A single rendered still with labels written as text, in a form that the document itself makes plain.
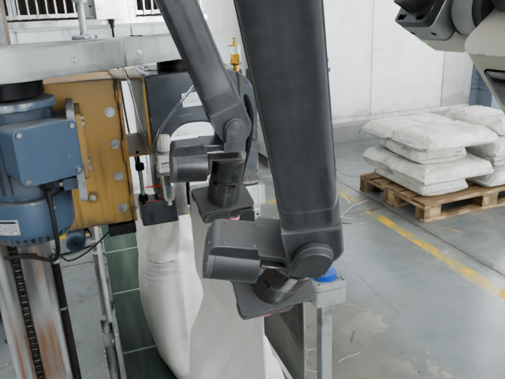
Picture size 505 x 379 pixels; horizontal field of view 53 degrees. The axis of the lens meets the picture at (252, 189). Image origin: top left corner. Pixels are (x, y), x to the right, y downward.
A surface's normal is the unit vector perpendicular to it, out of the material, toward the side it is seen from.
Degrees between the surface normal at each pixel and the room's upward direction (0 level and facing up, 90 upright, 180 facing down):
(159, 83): 90
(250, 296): 46
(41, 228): 91
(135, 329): 0
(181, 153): 97
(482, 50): 40
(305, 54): 120
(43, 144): 90
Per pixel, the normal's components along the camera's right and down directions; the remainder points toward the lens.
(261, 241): 0.22, -0.62
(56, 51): 0.85, 0.14
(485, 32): -0.64, -0.63
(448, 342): -0.04, -0.94
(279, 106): -0.04, 0.77
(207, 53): 0.32, 0.39
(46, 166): 0.70, 0.21
